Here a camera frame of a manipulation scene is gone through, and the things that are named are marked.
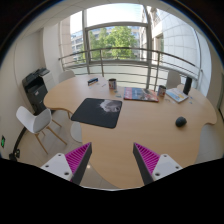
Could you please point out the black mouse pad, grey print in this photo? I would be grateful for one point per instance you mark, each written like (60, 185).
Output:
(90, 115)

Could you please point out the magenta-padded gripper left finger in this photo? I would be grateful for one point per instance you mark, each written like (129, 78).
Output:
(60, 165)

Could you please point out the black office printer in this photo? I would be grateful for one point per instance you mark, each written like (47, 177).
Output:
(35, 90)

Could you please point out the red and black magazine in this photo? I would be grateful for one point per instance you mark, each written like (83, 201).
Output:
(140, 94)

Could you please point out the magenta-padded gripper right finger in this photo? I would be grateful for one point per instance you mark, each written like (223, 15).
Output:
(164, 165)

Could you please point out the tall black speaker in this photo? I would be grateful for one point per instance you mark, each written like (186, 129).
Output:
(187, 85)

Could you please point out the white chair with wooden legs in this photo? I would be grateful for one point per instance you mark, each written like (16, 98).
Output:
(31, 121)

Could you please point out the black computer mouse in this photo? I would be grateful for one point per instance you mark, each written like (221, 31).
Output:
(181, 121)

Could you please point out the white and blue booklet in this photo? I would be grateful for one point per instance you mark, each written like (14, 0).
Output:
(177, 95)

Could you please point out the metal balcony railing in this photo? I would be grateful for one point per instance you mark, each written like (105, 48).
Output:
(101, 62)

